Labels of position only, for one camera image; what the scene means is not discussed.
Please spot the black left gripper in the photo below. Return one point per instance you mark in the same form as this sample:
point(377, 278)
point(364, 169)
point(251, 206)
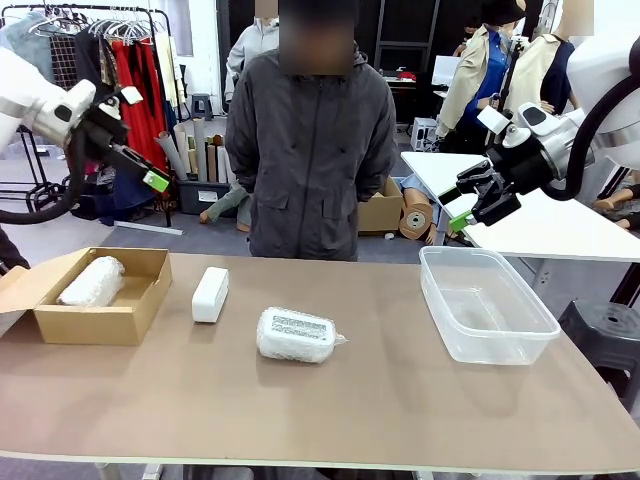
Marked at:
point(102, 130)

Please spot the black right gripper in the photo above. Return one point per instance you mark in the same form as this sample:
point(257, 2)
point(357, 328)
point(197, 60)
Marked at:
point(522, 165)

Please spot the bubble-wrapped plain white clock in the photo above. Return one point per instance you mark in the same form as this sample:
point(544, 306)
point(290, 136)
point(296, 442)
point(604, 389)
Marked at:
point(92, 282)

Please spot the unwrapped white clock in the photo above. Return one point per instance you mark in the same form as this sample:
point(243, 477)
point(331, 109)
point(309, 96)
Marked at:
point(210, 295)

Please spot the bubble-wrapped clock with printed label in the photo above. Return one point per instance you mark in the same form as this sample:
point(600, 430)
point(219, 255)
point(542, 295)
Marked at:
point(295, 337)

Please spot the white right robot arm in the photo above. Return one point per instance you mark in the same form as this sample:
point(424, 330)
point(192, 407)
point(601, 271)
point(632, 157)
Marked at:
point(600, 75)

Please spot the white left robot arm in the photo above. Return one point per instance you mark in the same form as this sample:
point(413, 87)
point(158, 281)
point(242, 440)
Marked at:
point(30, 100)

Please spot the slanted grey paper roll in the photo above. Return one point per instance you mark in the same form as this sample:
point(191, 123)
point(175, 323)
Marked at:
point(171, 156)

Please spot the black clothes rack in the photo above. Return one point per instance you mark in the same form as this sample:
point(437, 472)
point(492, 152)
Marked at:
point(167, 125)

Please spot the metal strip on floor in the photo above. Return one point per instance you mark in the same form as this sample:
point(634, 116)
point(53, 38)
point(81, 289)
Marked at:
point(150, 228)

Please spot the tall grey paper roll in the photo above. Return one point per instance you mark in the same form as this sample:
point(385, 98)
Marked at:
point(200, 150)

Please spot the black bin of rolls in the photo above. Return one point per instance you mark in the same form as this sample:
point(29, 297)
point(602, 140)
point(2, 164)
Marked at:
point(200, 197)

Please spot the red dress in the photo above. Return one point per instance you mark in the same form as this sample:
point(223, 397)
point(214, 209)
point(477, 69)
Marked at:
point(142, 100)

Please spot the white background table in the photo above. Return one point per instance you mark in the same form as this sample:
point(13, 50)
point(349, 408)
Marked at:
point(550, 230)

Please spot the brown kraft paper roll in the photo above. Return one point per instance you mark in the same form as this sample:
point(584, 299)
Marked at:
point(415, 220)

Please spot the grey step stool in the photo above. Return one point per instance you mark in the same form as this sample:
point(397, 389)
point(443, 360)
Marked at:
point(202, 106)

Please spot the floor mannequin in green top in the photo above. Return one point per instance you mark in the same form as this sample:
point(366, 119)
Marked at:
point(230, 202)

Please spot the background brown cardboard box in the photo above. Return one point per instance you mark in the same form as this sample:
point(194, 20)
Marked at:
point(380, 210)

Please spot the mannequin in beige coat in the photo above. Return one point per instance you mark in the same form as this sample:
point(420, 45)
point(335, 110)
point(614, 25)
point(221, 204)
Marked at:
point(472, 80)

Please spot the mannequin in cream jacket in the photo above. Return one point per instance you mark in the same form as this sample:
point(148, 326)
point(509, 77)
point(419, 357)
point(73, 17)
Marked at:
point(545, 70)

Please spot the plaid dark garment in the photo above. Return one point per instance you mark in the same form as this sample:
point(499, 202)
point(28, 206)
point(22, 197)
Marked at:
point(64, 60)

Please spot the clear plastic container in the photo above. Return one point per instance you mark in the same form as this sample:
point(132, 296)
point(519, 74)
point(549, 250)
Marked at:
point(500, 345)

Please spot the mannequin in grey hoodie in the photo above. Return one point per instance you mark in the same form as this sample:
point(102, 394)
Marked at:
point(245, 50)

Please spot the open brown cardboard box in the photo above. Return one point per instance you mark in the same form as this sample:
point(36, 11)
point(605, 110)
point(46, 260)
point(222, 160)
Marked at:
point(105, 325)

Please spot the grey-blue fuzzy garment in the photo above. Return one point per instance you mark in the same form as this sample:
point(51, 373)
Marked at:
point(35, 45)

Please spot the person in dark grey jacket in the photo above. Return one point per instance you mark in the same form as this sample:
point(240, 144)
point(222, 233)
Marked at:
point(310, 165)

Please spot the black plastic stool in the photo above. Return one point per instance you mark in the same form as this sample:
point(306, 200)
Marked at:
point(605, 335)

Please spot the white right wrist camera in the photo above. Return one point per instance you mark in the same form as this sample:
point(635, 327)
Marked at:
point(495, 119)

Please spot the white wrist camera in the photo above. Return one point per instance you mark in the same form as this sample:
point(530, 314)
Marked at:
point(495, 119)
point(131, 95)

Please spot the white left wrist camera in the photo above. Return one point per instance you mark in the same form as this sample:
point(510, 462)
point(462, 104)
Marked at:
point(131, 95)

